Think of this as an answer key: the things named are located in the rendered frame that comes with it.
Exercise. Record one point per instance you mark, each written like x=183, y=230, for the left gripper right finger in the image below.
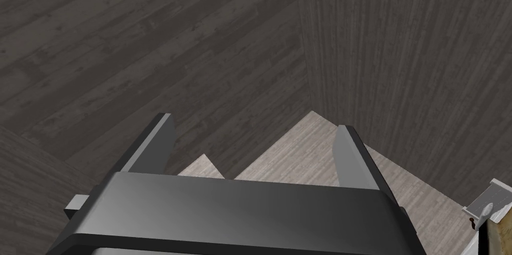
x=354, y=163

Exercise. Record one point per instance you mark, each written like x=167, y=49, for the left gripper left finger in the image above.
x=154, y=149

